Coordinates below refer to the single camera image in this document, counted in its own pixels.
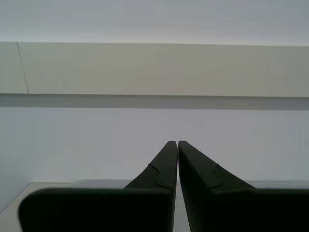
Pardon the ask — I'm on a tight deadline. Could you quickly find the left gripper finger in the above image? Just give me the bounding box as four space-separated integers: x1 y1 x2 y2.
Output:
178 141 309 232
18 141 179 232

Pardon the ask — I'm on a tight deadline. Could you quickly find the beige wall panel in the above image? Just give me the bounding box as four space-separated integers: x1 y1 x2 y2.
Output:
0 41 309 98

